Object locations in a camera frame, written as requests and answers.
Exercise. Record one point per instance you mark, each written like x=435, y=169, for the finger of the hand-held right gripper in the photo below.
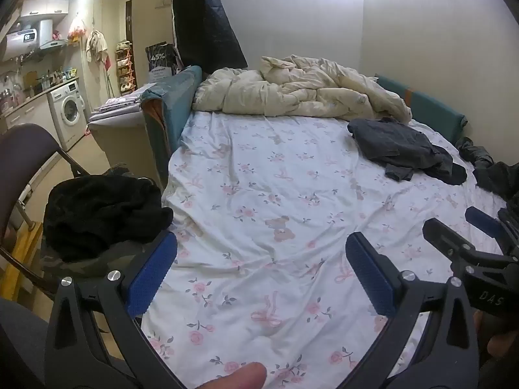
x=484, y=221
x=442, y=233

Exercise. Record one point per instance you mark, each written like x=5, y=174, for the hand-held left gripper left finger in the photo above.
x=152, y=271

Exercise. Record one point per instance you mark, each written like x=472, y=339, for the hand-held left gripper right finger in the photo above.
x=371, y=275

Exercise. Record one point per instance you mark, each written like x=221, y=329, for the grey pants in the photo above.
x=389, y=142

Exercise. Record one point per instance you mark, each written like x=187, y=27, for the person's right hand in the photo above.
x=500, y=352

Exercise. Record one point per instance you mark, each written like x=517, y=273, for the person's left hand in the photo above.
x=235, y=377

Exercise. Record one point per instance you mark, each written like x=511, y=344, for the dark green garment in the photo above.
x=498, y=174

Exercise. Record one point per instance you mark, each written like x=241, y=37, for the black fuzzy garment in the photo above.
x=101, y=210

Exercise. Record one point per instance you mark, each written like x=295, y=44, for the grey covered table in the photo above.
x=121, y=137

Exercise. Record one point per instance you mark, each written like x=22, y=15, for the floral bed sheet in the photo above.
x=263, y=170

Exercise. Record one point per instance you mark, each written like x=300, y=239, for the dark folding chair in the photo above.
x=24, y=150

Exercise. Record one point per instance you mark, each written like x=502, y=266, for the white washing machine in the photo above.
x=69, y=109

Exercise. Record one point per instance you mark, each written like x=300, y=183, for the shoe rack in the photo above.
x=125, y=69

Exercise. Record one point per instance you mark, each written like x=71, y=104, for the cream duvet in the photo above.
x=284, y=89

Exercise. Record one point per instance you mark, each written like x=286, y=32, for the kitchen counter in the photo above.
x=24, y=109

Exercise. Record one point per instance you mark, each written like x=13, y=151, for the black printed paper bag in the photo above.
x=160, y=63

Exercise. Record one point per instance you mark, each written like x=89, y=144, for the hanging beige cloth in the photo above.
x=96, y=46

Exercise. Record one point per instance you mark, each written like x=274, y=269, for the hanging plastic bags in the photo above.
x=77, y=30

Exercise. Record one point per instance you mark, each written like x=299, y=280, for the hanging dark garment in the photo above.
x=202, y=20

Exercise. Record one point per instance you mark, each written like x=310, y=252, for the white water heater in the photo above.
x=28, y=38

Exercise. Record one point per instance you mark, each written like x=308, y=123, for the white wall cabinet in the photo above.
x=44, y=8

